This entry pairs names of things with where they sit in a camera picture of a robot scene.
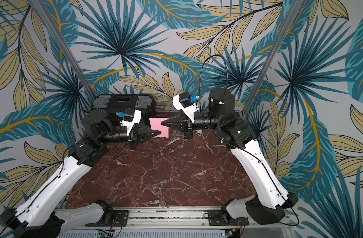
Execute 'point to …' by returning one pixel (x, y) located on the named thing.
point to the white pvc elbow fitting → (199, 132)
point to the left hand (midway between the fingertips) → (158, 134)
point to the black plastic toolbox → (143, 104)
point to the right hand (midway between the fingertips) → (162, 121)
